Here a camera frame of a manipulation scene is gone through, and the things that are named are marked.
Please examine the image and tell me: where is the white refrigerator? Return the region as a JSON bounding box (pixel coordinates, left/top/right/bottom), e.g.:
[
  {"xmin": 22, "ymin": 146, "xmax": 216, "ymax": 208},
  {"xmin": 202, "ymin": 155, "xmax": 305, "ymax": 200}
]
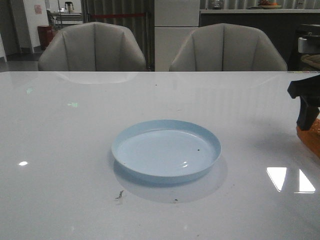
[{"xmin": 154, "ymin": 0, "xmax": 200, "ymax": 72}]

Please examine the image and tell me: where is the red trash bin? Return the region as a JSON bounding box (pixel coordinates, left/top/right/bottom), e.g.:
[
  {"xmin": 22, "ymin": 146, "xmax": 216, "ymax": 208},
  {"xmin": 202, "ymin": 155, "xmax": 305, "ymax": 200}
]
[{"xmin": 37, "ymin": 25, "xmax": 53, "ymax": 50}]

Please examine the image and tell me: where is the pink wall notice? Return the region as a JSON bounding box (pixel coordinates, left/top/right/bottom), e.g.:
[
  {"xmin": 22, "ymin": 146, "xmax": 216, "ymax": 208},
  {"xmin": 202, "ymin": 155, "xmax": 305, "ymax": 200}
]
[{"xmin": 34, "ymin": 4, "xmax": 42, "ymax": 15}]

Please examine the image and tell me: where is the silver arm gripper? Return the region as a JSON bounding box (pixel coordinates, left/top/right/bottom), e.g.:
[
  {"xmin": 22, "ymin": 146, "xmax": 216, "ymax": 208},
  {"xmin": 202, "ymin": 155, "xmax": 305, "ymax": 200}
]
[{"xmin": 287, "ymin": 36, "xmax": 320, "ymax": 131}]

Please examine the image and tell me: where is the right grey upholstered chair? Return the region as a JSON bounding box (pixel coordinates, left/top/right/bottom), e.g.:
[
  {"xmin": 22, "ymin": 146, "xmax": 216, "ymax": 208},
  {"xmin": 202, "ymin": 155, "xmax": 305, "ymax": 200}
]
[{"xmin": 169, "ymin": 23, "xmax": 288, "ymax": 72}]

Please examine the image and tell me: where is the orange toy corn cob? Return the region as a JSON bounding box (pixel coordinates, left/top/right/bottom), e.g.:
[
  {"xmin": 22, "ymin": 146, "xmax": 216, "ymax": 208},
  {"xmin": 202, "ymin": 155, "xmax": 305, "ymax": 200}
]
[{"xmin": 296, "ymin": 118, "xmax": 320, "ymax": 159}]

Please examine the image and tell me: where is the red barrier belt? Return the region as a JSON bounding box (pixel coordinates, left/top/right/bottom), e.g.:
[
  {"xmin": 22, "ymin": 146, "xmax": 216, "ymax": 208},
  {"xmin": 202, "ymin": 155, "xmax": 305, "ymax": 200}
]
[{"xmin": 89, "ymin": 12, "xmax": 147, "ymax": 19}]

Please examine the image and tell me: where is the dark kitchen counter cabinet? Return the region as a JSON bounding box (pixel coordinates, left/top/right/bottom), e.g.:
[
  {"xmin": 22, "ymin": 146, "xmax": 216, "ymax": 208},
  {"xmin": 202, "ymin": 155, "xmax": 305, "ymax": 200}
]
[{"xmin": 199, "ymin": 9, "xmax": 320, "ymax": 61}]

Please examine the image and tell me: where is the fruit bowl on counter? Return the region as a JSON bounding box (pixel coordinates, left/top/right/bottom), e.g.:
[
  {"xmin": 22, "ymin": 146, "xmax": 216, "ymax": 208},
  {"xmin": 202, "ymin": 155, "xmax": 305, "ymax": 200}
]
[{"xmin": 257, "ymin": 0, "xmax": 282, "ymax": 10}]

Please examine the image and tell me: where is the blender on counter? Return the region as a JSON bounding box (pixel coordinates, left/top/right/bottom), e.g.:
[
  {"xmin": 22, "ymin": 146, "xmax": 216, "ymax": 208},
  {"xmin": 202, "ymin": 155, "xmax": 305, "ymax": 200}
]
[{"xmin": 211, "ymin": 0, "xmax": 224, "ymax": 10}]

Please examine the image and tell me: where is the grey upholstered chair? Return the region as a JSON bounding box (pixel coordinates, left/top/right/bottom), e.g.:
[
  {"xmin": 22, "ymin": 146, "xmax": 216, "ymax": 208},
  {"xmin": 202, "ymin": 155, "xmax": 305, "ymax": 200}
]
[
  {"xmin": 38, "ymin": 22, "xmax": 146, "ymax": 72},
  {"xmin": 169, "ymin": 23, "xmax": 288, "ymax": 72}
]

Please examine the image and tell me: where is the background work table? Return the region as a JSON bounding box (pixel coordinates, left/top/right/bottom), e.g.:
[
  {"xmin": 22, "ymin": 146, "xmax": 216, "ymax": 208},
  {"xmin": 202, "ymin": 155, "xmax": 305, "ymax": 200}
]
[{"xmin": 46, "ymin": 9, "xmax": 83, "ymax": 28}]

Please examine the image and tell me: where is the left grey upholstered chair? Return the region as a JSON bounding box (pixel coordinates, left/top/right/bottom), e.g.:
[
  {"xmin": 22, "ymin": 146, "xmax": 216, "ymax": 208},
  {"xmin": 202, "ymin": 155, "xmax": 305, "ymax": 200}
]
[{"xmin": 38, "ymin": 22, "xmax": 146, "ymax": 72}]

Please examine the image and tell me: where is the light blue round plate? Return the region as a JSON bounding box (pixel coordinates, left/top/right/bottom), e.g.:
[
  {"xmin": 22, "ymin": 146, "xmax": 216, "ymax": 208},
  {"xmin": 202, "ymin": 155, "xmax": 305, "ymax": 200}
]
[{"xmin": 111, "ymin": 119, "xmax": 222, "ymax": 184}]

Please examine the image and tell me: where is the dark chair with cushion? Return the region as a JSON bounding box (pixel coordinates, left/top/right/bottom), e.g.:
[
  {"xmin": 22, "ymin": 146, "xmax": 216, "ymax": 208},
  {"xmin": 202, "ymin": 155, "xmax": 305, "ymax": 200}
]
[{"xmin": 287, "ymin": 24, "xmax": 320, "ymax": 71}]

